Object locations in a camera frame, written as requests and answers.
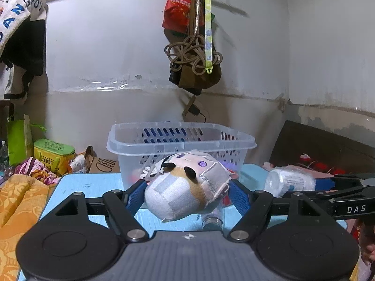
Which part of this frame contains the white roll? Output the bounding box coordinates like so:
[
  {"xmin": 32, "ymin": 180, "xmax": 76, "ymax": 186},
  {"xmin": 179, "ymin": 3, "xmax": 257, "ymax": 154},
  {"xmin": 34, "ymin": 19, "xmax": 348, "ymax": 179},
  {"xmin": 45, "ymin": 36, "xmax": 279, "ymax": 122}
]
[{"xmin": 264, "ymin": 166, "xmax": 316, "ymax": 197}]

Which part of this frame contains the grey plush toy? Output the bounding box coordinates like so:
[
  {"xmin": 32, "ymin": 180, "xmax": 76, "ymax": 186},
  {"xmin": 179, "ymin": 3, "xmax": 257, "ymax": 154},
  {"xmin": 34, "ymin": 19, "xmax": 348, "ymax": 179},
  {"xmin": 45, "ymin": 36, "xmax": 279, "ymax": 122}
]
[{"xmin": 144, "ymin": 150, "xmax": 238, "ymax": 223}]

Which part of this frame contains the brown cardboard box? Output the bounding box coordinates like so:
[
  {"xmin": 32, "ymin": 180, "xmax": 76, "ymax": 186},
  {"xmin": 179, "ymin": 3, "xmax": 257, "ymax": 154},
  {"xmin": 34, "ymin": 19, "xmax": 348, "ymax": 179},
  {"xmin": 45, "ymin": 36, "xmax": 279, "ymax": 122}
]
[{"xmin": 84, "ymin": 146, "xmax": 120, "ymax": 174}]

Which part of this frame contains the clear plastic bottle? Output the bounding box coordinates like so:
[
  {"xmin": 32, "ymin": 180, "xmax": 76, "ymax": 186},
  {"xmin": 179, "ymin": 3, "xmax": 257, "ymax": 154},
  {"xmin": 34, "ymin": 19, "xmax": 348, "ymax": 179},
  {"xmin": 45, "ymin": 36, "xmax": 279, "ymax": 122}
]
[{"xmin": 201, "ymin": 202, "xmax": 224, "ymax": 231}]

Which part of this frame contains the dark wooden headboard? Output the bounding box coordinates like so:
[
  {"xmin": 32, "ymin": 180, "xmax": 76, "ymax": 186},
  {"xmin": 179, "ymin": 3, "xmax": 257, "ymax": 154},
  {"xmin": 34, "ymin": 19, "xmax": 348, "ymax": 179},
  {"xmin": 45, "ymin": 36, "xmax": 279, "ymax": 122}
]
[{"xmin": 269, "ymin": 121, "xmax": 374, "ymax": 174}]

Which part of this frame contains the translucent plastic basket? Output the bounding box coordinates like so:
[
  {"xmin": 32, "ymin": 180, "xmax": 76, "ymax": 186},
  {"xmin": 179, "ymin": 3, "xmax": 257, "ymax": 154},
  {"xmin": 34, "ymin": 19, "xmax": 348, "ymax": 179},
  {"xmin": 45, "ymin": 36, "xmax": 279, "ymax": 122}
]
[{"xmin": 106, "ymin": 122, "xmax": 257, "ymax": 190}]

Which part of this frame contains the green yellow tin box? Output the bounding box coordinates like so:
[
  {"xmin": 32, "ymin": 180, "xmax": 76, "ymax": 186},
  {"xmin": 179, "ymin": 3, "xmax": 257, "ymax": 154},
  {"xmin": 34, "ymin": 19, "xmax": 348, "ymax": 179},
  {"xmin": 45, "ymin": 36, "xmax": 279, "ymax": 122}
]
[{"xmin": 34, "ymin": 138, "xmax": 75, "ymax": 176}]

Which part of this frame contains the orange floral blanket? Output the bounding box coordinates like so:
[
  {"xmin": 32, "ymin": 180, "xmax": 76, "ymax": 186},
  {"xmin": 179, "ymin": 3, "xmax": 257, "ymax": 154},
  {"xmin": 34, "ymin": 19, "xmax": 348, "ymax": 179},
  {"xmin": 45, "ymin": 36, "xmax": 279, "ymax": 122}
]
[{"xmin": 0, "ymin": 174, "xmax": 50, "ymax": 280}]

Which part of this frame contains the green shopping bag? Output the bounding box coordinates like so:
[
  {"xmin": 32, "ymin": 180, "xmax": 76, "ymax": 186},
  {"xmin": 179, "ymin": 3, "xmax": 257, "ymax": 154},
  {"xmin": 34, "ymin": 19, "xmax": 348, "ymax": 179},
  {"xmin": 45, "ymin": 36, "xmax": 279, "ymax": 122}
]
[{"xmin": 7, "ymin": 114, "xmax": 46, "ymax": 166}]

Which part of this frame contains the red hanging bag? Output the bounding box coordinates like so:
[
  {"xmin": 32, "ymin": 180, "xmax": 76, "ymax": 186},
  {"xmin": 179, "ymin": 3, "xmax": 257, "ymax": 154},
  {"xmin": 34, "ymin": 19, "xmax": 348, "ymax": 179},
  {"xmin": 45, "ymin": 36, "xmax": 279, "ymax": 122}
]
[{"xmin": 162, "ymin": 0, "xmax": 191, "ymax": 34}]

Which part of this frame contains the white black hanging jacket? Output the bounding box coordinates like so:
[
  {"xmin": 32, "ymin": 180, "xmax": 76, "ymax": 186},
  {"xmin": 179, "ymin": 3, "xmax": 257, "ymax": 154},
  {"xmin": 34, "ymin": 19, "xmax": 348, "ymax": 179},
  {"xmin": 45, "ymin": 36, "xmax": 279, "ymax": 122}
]
[{"xmin": 1, "ymin": 0, "xmax": 47, "ymax": 100}]

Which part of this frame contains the black charger with cable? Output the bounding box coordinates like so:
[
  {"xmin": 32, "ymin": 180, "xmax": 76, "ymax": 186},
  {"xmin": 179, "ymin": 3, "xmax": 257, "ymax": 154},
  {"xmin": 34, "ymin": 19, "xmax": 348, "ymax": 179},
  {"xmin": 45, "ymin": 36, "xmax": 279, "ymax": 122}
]
[{"xmin": 182, "ymin": 95, "xmax": 206, "ymax": 122}]

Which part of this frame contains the brown hanging bag with rope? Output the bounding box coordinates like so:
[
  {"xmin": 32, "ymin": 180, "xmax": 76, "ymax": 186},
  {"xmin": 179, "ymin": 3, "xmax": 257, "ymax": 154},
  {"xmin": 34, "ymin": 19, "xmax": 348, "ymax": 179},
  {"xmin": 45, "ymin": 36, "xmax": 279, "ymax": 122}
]
[{"xmin": 164, "ymin": 0, "xmax": 223, "ymax": 96}]

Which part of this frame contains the yellow green lanyard strap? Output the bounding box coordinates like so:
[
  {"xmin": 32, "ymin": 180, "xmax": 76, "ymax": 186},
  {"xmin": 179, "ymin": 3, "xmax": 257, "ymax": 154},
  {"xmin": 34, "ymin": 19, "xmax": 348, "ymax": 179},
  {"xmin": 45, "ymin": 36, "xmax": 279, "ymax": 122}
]
[{"xmin": 203, "ymin": 0, "xmax": 214, "ymax": 74}]

